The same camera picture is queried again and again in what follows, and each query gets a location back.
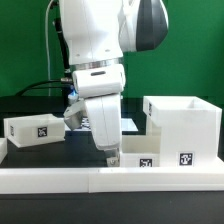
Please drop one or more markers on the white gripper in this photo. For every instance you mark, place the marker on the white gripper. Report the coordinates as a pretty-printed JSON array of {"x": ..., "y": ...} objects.
[{"x": 101, "y": 90}]

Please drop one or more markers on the white drawer box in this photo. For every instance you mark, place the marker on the white drawer box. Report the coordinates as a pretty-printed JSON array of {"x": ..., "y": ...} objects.
[
  {"x": 140, "y": 151},
  {"x": 33, "y": 130}
]

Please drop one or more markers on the large white drawer cabinet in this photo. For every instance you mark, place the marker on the large white drawer cabinet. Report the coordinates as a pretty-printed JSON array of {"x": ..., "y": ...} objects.
[{"x": 188, "y": 127}]

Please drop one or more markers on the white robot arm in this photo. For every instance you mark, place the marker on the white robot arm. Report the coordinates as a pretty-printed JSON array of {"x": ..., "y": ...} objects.
[{"x": 98, "y": 33}]

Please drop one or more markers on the marker tag sheet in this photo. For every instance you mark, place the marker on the marker tag sheet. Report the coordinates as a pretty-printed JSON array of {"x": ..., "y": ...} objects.
[{"x": 127, "y": 125}]

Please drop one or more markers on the white perimeter fence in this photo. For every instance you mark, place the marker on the white perimeter fence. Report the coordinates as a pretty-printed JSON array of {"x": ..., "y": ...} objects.
[{"x": 93, "y": 180}]

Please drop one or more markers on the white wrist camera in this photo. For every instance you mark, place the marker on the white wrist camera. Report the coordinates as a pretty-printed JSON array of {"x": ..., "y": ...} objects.
[{"x": 74, "y": 114}]

